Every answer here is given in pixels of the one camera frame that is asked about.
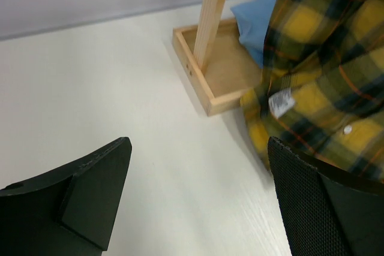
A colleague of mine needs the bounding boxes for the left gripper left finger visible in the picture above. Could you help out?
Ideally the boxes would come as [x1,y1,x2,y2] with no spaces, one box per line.
[1,137,132,255]

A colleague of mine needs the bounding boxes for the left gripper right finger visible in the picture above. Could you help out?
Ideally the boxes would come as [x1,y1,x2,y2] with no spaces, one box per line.
[268,137,383,255]

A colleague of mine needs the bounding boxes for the yellow black plaid shirt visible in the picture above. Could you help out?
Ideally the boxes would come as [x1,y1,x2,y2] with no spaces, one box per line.
[240,0,383,182]

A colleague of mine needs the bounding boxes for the light blue shirt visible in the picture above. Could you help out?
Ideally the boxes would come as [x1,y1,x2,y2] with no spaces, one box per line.
[231,0,277,68]

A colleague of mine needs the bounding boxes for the wooden clothes rack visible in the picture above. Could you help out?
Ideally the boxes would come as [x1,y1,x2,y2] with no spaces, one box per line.
[172,0,261,116]

